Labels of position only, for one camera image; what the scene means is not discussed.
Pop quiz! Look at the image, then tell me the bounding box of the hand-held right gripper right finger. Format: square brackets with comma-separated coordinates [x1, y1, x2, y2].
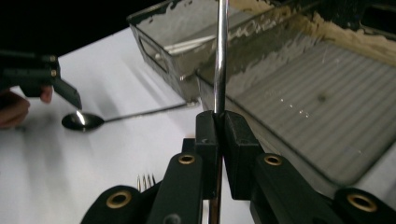
[221, 111, 263, 200]

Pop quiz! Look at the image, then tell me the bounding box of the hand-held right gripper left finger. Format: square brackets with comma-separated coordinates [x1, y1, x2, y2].
[195, 110, 220, 200]

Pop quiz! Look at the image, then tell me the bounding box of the long metal spoon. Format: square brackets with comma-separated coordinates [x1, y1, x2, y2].
[61, 101, 200, 132]

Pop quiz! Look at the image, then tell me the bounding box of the wooden-handled metal fork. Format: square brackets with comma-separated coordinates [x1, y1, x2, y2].
[135, 173, 157, 192]

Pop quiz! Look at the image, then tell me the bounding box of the transparent brown plastic bin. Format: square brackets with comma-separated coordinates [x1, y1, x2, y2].
[195, 0, 396, 188]
[126, 0, 281, 104]

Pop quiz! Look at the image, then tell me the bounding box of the white chopstick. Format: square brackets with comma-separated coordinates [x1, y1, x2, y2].
[166, 38, 217, 56]
[163, 35, 217, 52]

